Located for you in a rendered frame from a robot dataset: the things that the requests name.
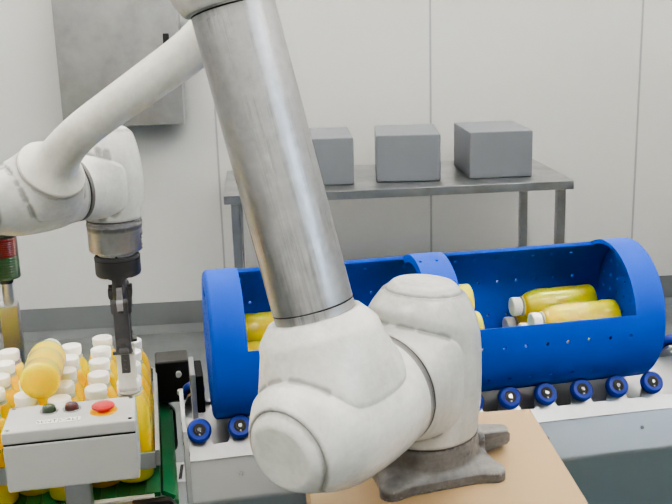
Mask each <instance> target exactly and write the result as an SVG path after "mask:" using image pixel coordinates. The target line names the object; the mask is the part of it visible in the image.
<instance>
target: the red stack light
mask: <svg viewBox="0 0 672 504"><path fill-rule="evenodd" d="M18 253H19V252H18V243H17V236H15V237H13V238H11V239H6V240H0V259H3V258H9V257H13V256H16V255H18Z"/></svg>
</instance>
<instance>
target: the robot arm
mask: <svg viewBox="0 0 672 504"><path fill-rule="evenodd" d="M170 1H171V3H172V5H173V7H174V8H175V9H176V10H177V12H178V13H179V14H180V15H181V16H182V17H183V18H184V19H187V20H189V21H188V22H187V23H186V24H185V25H184V26H183V27H182V28H181V29H180V30H179V31H178V32H177V33H176V34H175V35H174V36H172V37H171V38H170V39H169V40H167V41H166V42H165V43H164V44H162V45H161V46H160V47H158V48H157V49H156V50H155V51H153V52H152V53H151V54H149V55H148V56H147V57H145V58H144V59H143V60H141V61H140V62H139V63H137V64H136V65H135V66H133V67H132V68H131V69H129V70H128V71H127V72H126V73H124V74H123V75H122V76H120V77H119V78H118V79H116V80H115V81H114V82H112V83H111V84H110V85H108V86H107V87H106V88H104V89H103V90H102V91H100V92H99V93H98V94H96V95H95V96H94V97H93V98H91V99H90V100H89V101H87V102H86V103H85V104H83V105H82V106H81V107H79V108H78V109H77V110H76V111H74V112H73V113H72V114H71V115H70V116H68V117H67V118H66V119H65V120H64V121H63V122H62V123H61V124H60V125H59V126H58V127H57V128H56V129H55V130H54V131H53V132H52V133H51V134H50V135H49V136H48V137H47V138H46V139H45V140H44V142H32V143H29V144H27V145H26V146H24V147H23V148H22V149H21V150H20V151H19V152H18V153H17V154H15V155H14V156H13V157H11V158H10V159H8V160H6V161H4V162H3V163H2V165H1V166H0V235H5V236H25V235H32V234H38V233H43V232H48V231H52V230H55V229H59V228H62V227H65V226H68V225H69V224H72V223H75V222H78V221H83V220H86V228H87V235H88V246H89V251H90V252H91V253H92V254H94V255H95V256H94V263H95V274H96V276H97V277H98V278H100V279H104V280H106V279H108V280H111V281H112V284H110V285H108V298H109V299H110V307H111V314H112V315H113V319H114V330H115V340H116V351H113V355H116V361H117V372H118V383H119V391H120V392H126V391H136V390H137V379H136V378H137V366H136V355H135V343H134V342H135V341H137V336H132V334H133V330H132V321H131V312H132V283H129V281H128V279H127V278H132V277H135V276H137V275H139V274H140V273H141V258H140V253H139V252H138V251H140V250H141V249H142V248H143V246H142V245H143V243H142V236H141V235H142V234H143V230H142V223H143V222H142V218H141V210H142V204H143V200H144V182H143V171H142V164H141V159H140V155H139V150H138V147H137V143H136V140H135V138H134V135H133V133H132V131H131V130H129V129H128V128H126V127H125V126H122V125H123V124H125V123H126V122H127V121H129V120H130V119H132V118H133V117H135V116H136V115H138V114H139V113H141V112H142V111H143V110H145V109H146V108H148V107H149V106H151V105H152V104H154V103H155V102H156V101H158V100H159V99H161V98H162V97H164V96H165V95H167V94H168V93H170V92H171V91H172V90H174V89H175V88H177V87H178V86H180V85H181V84H182V83H184V82H185V81H187V80H188V79H190V78H191V77H192V76H194V75H195V74H196V73H198V72H199V71H200V70H202V69H203V68H205V72H206V75H207V79H208V83H209V86H210V90H211V94H212V97H213V101H214V105H215V108H216V112H217V115H218V119H219V123H220V126H221V130H222V134H223V137H224V141H225V145H226V148H227V152H228V155H229V159H230V163H231V166H232V170H233V174H234V177H235V181H236V185H237V188H238V192H239V195H240V199H241V203H242V206H243V210H244V214H245V217H246V221H247V225H248V228H249V232H250V235H251V239H252V243H253V246H254V250H255V254H256V257H257V261H258V265H259V268H260V272H261V275H262V279H263V283H264V286H265V290H266V294H267V297H268V301H269V305H270V308H271V312H272V315H273V319H274V321H273V322H272V323H270V324H269V325H268V327H267V329H266V331H265V333H264V335H263V338H262V340H261V343H260V345H259V354H260V363H259V384H258V395H257V396H256V398H255V399H254V401H253V404H252V407H251V413H250V418H249V442H250V446H251V449H252V452H253V454H254V457H255V460H256V462H257V464H258V466H259V467H260V469H261V470H262V472H263V473H264V474H265V475H266V477H268V478H269V479H270V480H271V481H272V482H273V483H274V484H276V485H277V486H279V487H281V488H283V489H285V490H288V491H292V492H297V493H307V494H312V493H334V492H340V491H344V490H347V489H349V488H352V487H354V486H356V485H359V484H361V483H363V482H365V481H366V480H368V479H370V478H371V477H372V478H373V479H374V481H375V482H376V484H377V486H378V488H379V496H380V498H381V499H382V500H384V501H386V502H398V501H401V500H403V499H405V498H408V497H411V496H415V495H420V494H426V493H431V492H437V491H442V490H447V489H453V488H458V487H464V486H469V485H474V484H482V483H500V482H503V481H504V480H505V477H506V469H505V467H504V466H503V465H502V464H500V463H499V462H497V461H495V460H494V459H493V458H491V457H490V456H489V454H488V453H487V451H489V450H492V449H495V448H497V447H500V446H502V445H505V444H508V442H509V441H510V433H509V432H508V428H507V427H506V426H505V425H503V424H478V416H479V410H480V402H481V387H482V347H481V333H480V328H479V323H478V320H477V317H476V314H475V311H474V309H473V306H472V304H471V302H470V300H469V298H468V296H467V294H466V293H465V292H464V291H463V290H461V289H460V287H459V286H458V285H457V284H456V283H455V282H454V281H452V280H451V279H448V278H445V277H441V276H437V275H429V274H406V275H401V276H397V277H395V278H393V279H392V280H391V281H390V282H388V283H387V284H385V285H383V286H382V287H381V288H380V290H379V291H378V292H377V294H376V295H375V296H374V298H373V299H372V301H371V302H370V304H369V306H368V307H367V306H366V305H364V304H363V303H361V302H360V301H357V300H354V298H353V294H352V291H351V287H350V283H349V279H348V275H347V272H346V268H345V264H344V260H343V256H342V253H341V249H340V245H339V241H338V237H337V234H336V230H335V226H334V222H333V218H332V215H331V211H330V207H329V203H328V199H327V196H326V192H325V188H324V184H323V180H322V177H321V173H320V169H319V165H318V161H317V158H316V154H315V150H314V146H313V142H312V139H311V135H310V131H309V127H308V123H307V120H306V116H305V112H304V108H303V104H302V101H301V97H300V93H299V89H298V85H297V82H296V78H295V74H294V70H293V66H292V63H291V59H290V55H289V51H288V47H287V44H286V40H285V36H284V32H283V28H282V25H281V21H280V17H279V13H278V9H277V6H276V2H275V1H276V0H170Z"/></svg>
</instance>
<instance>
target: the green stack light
mask: <svg viewBox="0 0 672 504"><path fill-rule="evenodd" d="M20 276H21V269H20V260H19V254H18V255H16V256H13V257H9V258H3V259H0V281H9V280H14V279H17V278H19V277H20Z"/></svg>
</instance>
